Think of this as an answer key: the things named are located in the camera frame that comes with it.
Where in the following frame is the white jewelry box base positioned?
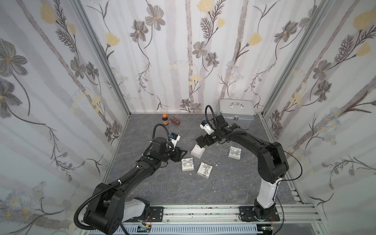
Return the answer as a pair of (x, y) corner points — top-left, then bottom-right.
(191, 145), (205, 159)

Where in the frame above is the white jewelry box lid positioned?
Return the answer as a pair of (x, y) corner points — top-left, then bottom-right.
(228, 146), (241, 160)

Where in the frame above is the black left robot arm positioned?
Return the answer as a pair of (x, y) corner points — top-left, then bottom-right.
(73, 123), (187, 235)

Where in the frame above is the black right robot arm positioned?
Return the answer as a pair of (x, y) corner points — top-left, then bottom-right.
(196, 105), (289, 221)

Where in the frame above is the white bow jewelry box left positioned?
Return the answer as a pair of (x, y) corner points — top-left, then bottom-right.
(181, 158), (194, 172)

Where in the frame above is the white bow jewelry box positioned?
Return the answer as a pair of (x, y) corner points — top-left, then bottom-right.
(197, 163), (212, 179)
(181, 158), (194, 172)

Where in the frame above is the white bow jewelry box middle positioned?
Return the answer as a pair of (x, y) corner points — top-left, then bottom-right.
(197, 163), (212, 179)

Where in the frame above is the small dark red box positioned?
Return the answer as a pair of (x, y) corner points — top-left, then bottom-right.
(170, 117), (181, 125)

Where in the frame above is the brown bottle orange cap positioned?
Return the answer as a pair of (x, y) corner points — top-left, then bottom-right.
(162, 114), (169, 125)

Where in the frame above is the silver aluminium first aid case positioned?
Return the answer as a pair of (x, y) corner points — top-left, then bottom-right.
(218, 99), (256, 130)

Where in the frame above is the small green circuit board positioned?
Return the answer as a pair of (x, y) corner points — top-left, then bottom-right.
(137, 224), (152, 233)

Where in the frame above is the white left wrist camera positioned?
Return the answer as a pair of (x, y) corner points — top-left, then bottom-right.
(169, 133), (181, 147)

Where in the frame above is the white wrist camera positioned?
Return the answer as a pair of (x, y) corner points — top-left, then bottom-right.
(200, 120), (214, 135)
(169, 133), (181, 147)

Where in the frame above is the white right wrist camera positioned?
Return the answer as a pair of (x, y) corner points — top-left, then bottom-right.
(200, 120), (214, 135)

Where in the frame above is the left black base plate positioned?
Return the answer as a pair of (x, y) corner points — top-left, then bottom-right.
(140, 207), (164, 223)

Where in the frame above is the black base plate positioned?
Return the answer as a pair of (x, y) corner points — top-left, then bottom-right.
(140, 207), (164, 223)
(239, 206), (281, 222)

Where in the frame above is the white slotted cable duct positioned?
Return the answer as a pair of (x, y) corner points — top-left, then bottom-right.
(123, 224), (263, 235)

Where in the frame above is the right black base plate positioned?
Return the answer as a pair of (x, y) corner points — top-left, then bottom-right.
(239, 206), (281, 222)

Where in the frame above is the aluminium mounting rail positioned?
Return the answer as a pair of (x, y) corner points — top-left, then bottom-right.
(79, 204), (324, 235)

